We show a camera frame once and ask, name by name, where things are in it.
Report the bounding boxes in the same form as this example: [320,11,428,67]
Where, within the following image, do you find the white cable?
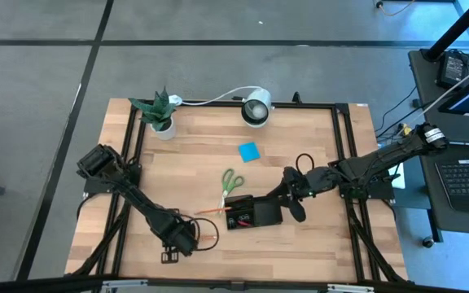
[407,56,469,127]

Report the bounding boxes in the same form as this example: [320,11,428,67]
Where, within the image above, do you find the black power adapter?
[436,50,469,90]

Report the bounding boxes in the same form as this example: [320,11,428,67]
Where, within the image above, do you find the black laptop keyboard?
[435,159,469,216]

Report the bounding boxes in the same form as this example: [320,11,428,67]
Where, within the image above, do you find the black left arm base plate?
[77,161,142,195]

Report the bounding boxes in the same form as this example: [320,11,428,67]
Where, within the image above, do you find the orange floor cable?
[375,0,417,17]

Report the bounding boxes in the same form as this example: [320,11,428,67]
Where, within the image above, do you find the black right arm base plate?
[337,168,395,200]

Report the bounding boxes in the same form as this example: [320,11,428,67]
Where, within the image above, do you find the white desk lamp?
[168,85,275,129]

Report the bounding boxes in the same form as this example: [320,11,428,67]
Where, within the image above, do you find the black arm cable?
[185,216,221,251]
[295,152,316,174]

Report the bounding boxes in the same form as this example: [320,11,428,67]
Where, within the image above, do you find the black desk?
[407,48,469,146]
[416,140,469,237]

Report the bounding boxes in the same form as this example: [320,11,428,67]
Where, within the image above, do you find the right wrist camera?
[287,198,307,224]

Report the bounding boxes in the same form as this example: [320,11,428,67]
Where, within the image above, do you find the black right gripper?
[265,165,321,207]

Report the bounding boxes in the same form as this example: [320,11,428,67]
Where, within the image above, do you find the blue sticky note pad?
[238,141,261,163]

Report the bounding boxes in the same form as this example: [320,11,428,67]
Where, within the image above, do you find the green handled scissors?
[217,168,246,215]

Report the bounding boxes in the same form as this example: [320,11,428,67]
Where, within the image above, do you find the snake plant in white pot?
[127,85,178,142]

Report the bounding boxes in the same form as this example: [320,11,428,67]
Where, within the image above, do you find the black rig beam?
[0,274,469,293]

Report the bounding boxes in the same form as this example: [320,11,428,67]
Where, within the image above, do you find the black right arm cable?
[295,152,316,174]

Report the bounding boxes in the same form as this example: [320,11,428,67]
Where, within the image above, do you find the black pole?
[420,0,469,63]

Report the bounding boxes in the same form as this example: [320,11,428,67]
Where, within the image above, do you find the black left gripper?
[160,221,199,265]

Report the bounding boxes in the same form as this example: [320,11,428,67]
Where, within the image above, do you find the black aluminium table frame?
[65,98,409,286]

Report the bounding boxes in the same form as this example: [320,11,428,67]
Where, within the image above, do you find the black floor cables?
[375,85,423,143]

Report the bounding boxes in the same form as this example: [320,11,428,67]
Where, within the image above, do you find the silver bracket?
[326,283,376,293]
[100,278,149,293]

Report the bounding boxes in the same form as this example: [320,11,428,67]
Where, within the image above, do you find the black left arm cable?
[185,216,221,251]

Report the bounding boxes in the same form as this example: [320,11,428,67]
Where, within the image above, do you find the black mesh desk organizer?
[223,194,283,231]

